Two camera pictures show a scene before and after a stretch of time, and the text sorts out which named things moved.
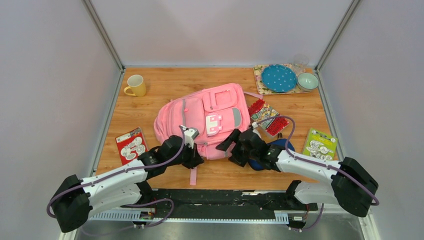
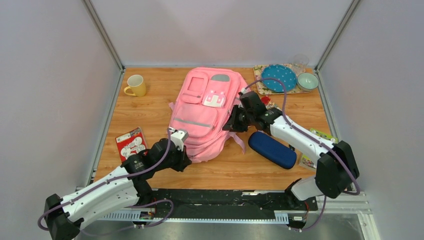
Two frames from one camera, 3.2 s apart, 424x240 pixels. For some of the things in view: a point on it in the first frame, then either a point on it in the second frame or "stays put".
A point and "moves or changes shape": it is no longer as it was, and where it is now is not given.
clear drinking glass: (300, 62) stays put
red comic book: (130, 145) stays put
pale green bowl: (307, 82) stays put
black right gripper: (228, 142) -> (232, 124)
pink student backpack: (216, 113) moves or changes shape
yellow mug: (136, 83) stays put
